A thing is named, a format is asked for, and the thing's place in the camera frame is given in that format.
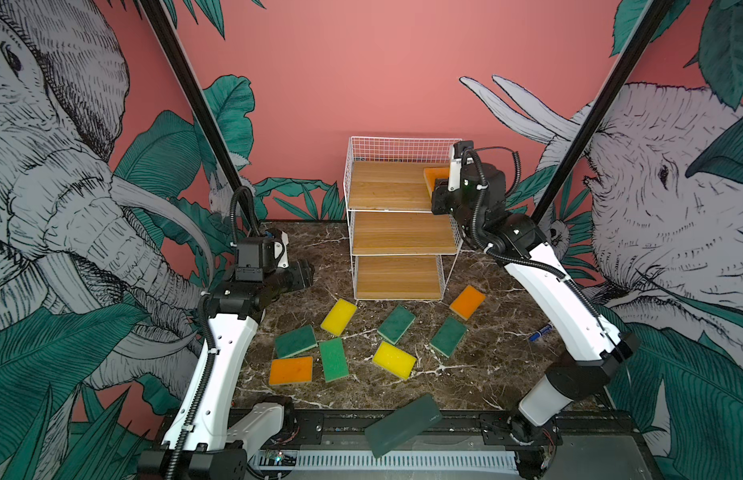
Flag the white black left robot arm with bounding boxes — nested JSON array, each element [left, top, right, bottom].
[[137, 229, 315, 479]]

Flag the yellow sponge near shelf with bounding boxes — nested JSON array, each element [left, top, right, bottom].
[[321, 299, 358, 337]]

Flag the large dark green foam block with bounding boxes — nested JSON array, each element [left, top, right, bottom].
[[365, 394, 443, 458]]

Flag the dark green sponge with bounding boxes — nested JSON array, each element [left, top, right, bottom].
[[429, 317, 467, 358], [274, 325, 318, 359], [377, 305, 415, 345]]

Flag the dark green sponge centre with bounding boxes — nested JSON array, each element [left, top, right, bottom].
[[377, 305, 415, 345]]

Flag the white wire three-tier shelf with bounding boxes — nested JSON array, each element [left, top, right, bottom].
[[344, 136, 461, 301]]

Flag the dark green sponge right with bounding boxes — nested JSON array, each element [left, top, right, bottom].
[[429, 317, 467, 358]]

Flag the bright green sponge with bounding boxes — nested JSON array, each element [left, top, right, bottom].
[[319, 338, 350, 383]]

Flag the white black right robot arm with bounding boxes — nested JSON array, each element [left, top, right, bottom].
[[431, 141, 639, 445]]

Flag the blue marker pen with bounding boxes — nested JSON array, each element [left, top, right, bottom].
[[527, 324, 555, 342]]

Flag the orange sponge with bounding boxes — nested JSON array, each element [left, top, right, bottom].
[[269, 356, 314, 386], [423, 166, 449, 197], [449, 285, 487, 320]]

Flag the yellow sponge front centre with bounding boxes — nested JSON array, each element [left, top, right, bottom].
[[373, 341, 417, 380]]

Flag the white ribbed front rail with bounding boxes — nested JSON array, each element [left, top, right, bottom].
[[254, 450, 519, 474]]

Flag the dark green sponge left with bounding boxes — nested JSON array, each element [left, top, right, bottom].
[[274, 325, 318, 359]]

